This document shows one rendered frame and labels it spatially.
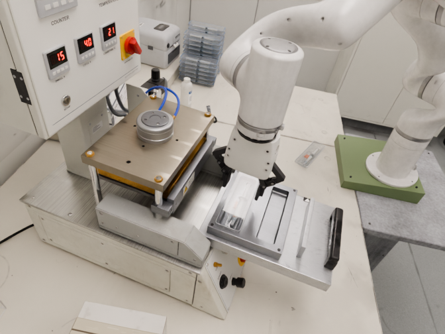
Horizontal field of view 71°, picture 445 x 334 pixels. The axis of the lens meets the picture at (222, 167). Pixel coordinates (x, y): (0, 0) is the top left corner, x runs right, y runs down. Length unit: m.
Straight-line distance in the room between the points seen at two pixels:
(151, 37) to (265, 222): 1.16
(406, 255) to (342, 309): 1.38
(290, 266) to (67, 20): 0.62
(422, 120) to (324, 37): 0.66
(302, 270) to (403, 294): 1.44
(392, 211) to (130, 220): 0.93
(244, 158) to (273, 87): 0.17
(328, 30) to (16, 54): 0.48
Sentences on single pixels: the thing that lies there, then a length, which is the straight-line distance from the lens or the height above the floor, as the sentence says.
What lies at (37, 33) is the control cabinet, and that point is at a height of 1.33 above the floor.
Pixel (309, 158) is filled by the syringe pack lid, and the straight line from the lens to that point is 1.29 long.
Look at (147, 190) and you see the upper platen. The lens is 0.68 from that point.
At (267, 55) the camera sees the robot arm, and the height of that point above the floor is 1.36.
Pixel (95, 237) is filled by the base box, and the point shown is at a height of 0.89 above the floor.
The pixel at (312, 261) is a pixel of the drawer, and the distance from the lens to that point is 0.72.
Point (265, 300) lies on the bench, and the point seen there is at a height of 0.75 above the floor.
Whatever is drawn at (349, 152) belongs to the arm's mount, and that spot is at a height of 0.79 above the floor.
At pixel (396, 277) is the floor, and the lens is 2.16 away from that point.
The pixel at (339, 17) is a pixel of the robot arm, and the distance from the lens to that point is 0.58.
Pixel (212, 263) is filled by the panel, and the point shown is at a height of 0.90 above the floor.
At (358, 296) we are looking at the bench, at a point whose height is 0.75.
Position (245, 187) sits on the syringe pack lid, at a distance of 0.76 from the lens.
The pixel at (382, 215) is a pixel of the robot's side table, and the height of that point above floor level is 0.75.
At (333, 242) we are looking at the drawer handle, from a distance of 0.72.
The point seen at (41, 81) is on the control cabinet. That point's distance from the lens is 0.61.
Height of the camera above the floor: 1.54
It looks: 42 degrees down
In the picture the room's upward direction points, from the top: 10 degrees clockwise
